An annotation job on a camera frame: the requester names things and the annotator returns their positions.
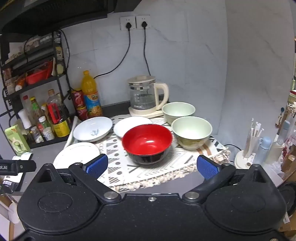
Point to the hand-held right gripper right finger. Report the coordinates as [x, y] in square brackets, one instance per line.
[207, 169]

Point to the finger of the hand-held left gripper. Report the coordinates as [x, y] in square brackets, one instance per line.
[23, 166]

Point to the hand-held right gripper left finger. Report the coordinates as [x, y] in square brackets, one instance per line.
[98, 165]

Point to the white plate with blue print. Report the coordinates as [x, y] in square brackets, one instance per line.
[92, 129]

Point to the red and black bowl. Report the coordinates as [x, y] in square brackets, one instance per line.
[148, 141]

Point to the white and black packet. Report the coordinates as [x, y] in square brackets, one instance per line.
[13, 183]

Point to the green cardboard box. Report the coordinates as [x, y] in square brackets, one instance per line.
[16, 139]

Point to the patterned fringed table mat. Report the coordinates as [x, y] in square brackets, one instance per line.
[180, 160]

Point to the clear small spice jar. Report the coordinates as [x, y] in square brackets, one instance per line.
[37, 135]

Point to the white capped small jar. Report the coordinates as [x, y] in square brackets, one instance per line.
[48, 134]

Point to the pale green bowl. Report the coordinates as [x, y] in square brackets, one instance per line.
[178, 110]
[192, 131]

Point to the white chopstick holder with chopsticks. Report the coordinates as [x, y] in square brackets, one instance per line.
[249, 148]

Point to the white plastic bottle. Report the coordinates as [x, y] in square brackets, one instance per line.
[24, 118]

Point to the plain white deep plate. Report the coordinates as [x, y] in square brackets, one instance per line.
[129, 125]

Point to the red drink can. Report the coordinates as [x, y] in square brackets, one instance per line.
[77, 98]
[82, 113]

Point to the light blue thermos bottle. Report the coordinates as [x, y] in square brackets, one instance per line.
[263, 148]

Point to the orange juice bottle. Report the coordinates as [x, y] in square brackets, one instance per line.
[92, 99]

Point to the cream kettle base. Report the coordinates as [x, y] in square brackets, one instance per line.
[138, 113]

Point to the brown cardboard box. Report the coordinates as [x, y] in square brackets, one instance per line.
[289, 162]

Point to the grey blue slim bottle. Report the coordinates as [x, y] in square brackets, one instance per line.
[284, 131]

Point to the red plastic basket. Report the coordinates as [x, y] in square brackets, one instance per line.
[38, 75]

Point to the black metal kitchen rack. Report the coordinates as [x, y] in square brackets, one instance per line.
[62, 76]

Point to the black range hood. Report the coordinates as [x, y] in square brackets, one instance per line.
[46, 14]

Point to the white wall socket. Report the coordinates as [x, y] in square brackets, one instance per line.
[123, 22]
[140, 20]

